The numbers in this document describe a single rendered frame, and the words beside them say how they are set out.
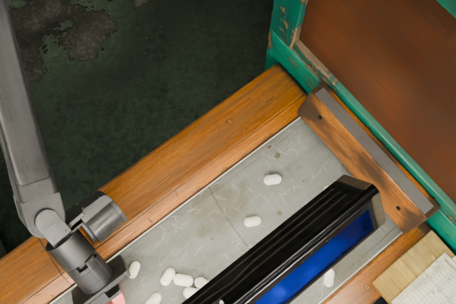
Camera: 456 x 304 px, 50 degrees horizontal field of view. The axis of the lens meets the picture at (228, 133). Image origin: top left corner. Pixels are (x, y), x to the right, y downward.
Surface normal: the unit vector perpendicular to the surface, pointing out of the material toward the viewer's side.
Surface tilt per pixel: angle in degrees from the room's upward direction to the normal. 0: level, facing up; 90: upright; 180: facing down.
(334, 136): 67
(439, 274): 0
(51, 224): 43
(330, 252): 58
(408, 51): 90
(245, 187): 0
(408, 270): 0
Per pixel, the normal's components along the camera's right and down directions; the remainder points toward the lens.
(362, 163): -0.74, 0.38
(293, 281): 0.51, 0.44
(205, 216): -0.01, -0.35
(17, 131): 0.50, 0.11
